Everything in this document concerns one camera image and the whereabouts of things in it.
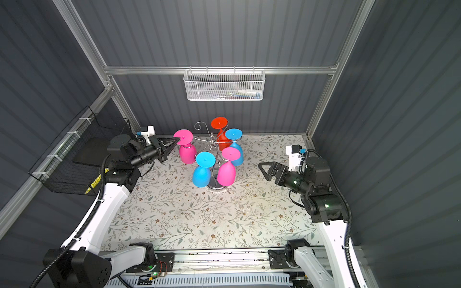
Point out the pink wine glass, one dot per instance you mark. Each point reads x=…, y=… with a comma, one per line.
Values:
x=227, y=172
x=187, y=150

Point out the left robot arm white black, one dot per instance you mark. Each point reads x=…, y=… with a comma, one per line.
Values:
x=78, y=263

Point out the yellow black object in basket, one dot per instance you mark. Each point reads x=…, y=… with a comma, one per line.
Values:
x=93, y=185

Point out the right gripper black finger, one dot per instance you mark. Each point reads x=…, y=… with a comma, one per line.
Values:
x=265, y=167
x=277, y=175

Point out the blue wine glass front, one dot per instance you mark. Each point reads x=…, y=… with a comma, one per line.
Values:
x=202, y=174

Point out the pink wine glass front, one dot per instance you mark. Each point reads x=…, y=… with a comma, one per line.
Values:
x=227, y=172

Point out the white mesh wall basket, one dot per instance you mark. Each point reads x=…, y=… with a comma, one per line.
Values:
x=200, y=87

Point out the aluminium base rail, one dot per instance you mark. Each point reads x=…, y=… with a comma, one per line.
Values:
x=227, y=260

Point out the blue wine glass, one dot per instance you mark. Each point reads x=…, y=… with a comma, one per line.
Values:
x=202, y=174
x=234, y=135

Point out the black wire wall basket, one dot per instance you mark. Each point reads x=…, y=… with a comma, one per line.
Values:
x=72, y=162

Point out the chrome wine glass rack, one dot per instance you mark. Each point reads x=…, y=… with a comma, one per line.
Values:
x=211, y=146

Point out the items in white basket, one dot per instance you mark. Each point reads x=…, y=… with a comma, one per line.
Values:
x=240, y=95

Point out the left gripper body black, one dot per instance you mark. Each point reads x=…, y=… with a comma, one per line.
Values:
x=159, y=147

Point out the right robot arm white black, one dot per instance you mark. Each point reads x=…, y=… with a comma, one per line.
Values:
x=332, y=217

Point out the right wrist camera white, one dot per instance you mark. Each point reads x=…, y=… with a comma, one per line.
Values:
x=295, y=154

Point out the blue wine glass back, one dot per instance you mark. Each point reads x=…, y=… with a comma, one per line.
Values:
x=234, y=135

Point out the red wine glass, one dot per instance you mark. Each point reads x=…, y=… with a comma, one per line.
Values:
x=221, y=124

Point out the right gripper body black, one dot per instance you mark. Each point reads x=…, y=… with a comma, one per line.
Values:
x=280, y=173

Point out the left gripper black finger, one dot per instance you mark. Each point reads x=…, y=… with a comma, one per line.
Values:
x=165, y=144
x=163, y=155

